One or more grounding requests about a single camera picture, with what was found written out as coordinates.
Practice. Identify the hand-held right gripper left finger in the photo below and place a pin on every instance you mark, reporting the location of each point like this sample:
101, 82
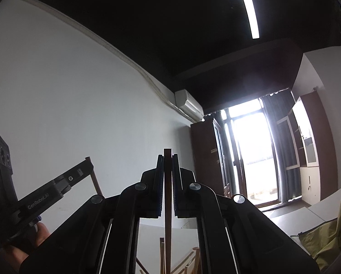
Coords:
160, 188

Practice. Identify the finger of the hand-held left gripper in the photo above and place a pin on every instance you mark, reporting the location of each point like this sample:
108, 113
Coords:
76, 174

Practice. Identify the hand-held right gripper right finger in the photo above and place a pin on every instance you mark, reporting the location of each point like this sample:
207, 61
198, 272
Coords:
175, 188

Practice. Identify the dark brown wooden chopstick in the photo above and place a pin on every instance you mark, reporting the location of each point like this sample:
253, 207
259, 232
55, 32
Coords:
96, 181
168, 234

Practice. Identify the bunch of wooden chopsticks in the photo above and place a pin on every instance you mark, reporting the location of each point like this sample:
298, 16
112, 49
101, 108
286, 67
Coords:
161, 251

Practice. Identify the person's left hand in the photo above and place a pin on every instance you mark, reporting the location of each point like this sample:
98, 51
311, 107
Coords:
42, 234

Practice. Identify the dark brown wardrobe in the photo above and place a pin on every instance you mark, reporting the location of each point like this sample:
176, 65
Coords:
204, 154

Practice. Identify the glass balcony door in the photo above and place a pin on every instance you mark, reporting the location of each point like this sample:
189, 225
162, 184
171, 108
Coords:
250, 154

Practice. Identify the grey curtain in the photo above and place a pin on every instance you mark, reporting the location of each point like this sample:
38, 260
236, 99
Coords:
279, 125

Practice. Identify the brown and white cabinet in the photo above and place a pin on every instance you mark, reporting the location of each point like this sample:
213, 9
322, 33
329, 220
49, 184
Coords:
324, 148

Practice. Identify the olive green jacket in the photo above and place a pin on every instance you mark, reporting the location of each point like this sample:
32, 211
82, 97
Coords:
330, 239

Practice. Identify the ceiling light strip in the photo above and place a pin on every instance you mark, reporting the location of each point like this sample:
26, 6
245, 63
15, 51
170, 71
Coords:
249, 8

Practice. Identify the white wall air conditioner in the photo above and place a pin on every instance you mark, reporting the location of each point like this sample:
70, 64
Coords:
187, 104

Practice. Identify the white wall pipe cover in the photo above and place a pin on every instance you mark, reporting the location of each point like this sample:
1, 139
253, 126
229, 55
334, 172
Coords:
159, 90

